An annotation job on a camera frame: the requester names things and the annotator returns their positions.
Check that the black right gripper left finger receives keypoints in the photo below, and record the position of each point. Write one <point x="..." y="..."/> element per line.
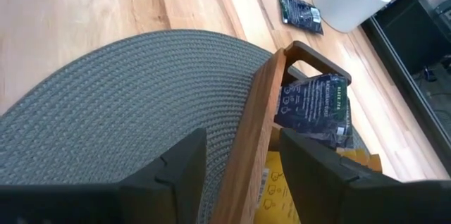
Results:
<point x="141" y="203"/>

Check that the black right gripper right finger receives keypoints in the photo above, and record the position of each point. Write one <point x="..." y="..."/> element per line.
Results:
<point x="352" y="199"/>

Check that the round grey woven placemat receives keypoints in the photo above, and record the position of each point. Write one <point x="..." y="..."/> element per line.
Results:
<point x="123" y="111"/>

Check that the dark blue tea packet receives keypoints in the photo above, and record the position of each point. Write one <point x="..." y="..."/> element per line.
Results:
<point x="299" y="14"/>
<point x="310" y="111"/>

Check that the white plant pot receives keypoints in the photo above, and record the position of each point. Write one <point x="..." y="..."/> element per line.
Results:
<point x="345" y="2"/>

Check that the wooden tea organizer box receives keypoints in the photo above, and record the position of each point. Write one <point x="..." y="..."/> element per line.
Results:
<point x="253" y="139"/>

